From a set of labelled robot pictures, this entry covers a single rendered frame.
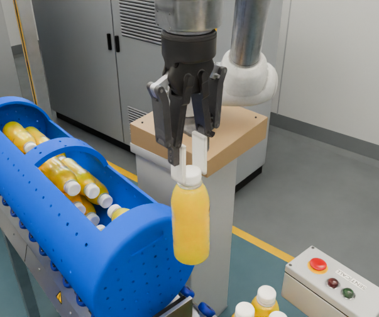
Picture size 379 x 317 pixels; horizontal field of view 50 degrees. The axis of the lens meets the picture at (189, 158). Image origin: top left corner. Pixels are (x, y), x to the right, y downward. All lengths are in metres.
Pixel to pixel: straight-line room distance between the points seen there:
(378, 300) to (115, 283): 0.53
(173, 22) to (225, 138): 0.98
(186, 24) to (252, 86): 0.90
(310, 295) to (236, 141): 0.68
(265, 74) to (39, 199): 0.83
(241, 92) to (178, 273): 0.69
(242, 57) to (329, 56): 2.30
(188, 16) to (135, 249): 0.50
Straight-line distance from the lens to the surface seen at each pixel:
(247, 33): 1.28
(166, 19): 0.54
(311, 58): 3.67
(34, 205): 1.06
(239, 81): 1.39
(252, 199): 3.00
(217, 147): 1.42
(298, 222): 2.86
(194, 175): 0.65
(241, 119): 1.59
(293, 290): 0.99
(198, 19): 0.53
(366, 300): 0.94
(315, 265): 0.96
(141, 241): 0.85
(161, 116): 0.57
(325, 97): 3.70
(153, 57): 2.92
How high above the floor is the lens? 1.77
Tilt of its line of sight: 31 degrees down
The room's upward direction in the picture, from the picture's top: straight up
